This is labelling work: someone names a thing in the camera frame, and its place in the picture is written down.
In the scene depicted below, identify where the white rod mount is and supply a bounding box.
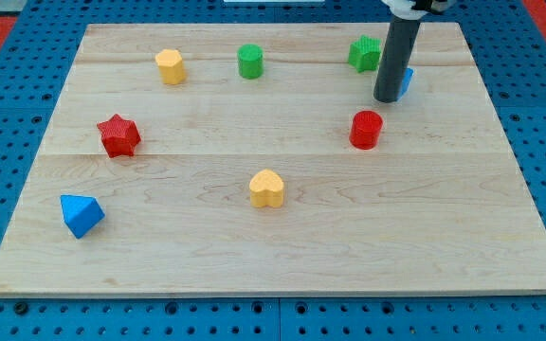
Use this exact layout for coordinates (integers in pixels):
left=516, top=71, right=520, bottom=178
left=380, top=0, right=457, bottom=21

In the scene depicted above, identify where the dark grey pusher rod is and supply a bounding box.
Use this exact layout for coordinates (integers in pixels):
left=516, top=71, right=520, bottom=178
left=373, top=15, right=421, bottom=103

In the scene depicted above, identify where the blue cube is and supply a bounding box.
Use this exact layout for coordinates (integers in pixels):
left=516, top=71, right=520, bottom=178
left=397, top=67, right=414, bottom=99

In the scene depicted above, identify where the wooden board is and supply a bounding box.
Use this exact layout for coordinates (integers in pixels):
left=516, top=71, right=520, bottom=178
left=0, top=23, right=546, bottom=298

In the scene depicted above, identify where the green star block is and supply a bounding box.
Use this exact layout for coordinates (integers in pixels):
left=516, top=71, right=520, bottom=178
left=347, top=35, right=381, bottom=73

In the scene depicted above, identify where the red cylinder block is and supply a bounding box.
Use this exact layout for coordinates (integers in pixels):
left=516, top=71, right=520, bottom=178
left=349, top=110, right=384, bottom=150

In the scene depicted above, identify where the green cylinder block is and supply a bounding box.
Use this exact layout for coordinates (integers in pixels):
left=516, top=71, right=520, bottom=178
left=237, top=44, right=264, bottom=80

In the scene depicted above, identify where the yellow heart block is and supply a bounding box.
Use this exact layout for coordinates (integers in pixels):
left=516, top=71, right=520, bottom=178
left=248, top=169, right=284, bottom=208

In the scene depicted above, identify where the yellow hexagon block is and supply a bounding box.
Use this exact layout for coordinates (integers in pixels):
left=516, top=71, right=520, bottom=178
left=155, top=49, right=187, bottom=85

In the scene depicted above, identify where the red star block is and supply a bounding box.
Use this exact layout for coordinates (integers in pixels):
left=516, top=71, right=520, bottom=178
left=97, top=114, right=141, bottom=158

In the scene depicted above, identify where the blue triangle block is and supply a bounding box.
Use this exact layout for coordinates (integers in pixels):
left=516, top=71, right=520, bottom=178
left=60, top=194, right=105, bottom=239

